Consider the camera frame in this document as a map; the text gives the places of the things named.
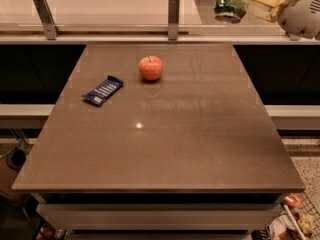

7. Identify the red apple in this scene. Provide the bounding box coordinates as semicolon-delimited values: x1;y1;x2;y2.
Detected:
138;56;163;81

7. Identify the middle metal railing bracket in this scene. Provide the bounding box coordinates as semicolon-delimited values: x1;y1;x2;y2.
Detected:
168;0;180;40

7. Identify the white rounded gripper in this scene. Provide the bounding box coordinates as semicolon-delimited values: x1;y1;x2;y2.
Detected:
249;0;320;40

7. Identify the dark round bin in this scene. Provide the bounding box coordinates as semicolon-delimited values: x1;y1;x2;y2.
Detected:
6;149;26;171

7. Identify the grey table drawer front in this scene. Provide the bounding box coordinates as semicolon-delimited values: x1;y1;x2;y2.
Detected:
37;204;282;231

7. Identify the metal railing bracket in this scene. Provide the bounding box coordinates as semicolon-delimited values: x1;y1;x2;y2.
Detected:
33;0;59;40
168;0;180;40

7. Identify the wire basket with snacks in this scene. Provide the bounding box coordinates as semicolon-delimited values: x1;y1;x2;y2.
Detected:
261;193;320;240

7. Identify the left metal railing bracket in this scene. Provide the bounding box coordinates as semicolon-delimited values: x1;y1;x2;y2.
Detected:
33;0;59;40

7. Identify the green soda can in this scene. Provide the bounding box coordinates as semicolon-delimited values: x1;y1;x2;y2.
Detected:
214;0;248;24

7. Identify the blue snack bar wrapper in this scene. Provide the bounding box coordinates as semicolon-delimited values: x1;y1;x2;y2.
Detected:
82;75;124;107

